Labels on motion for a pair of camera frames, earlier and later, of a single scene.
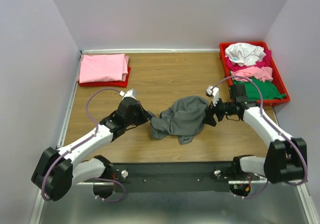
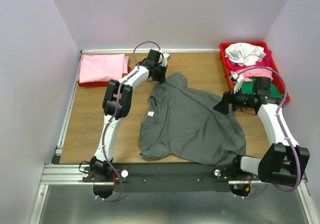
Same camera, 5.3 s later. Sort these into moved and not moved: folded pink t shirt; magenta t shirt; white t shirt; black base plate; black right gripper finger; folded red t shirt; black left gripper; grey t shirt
Moved: black left gripper; grey t shirt; black right gripper finger
Not moved: black base plate; white t shirt; folded red t shirt; folded pink t shirt; magenta t shirt
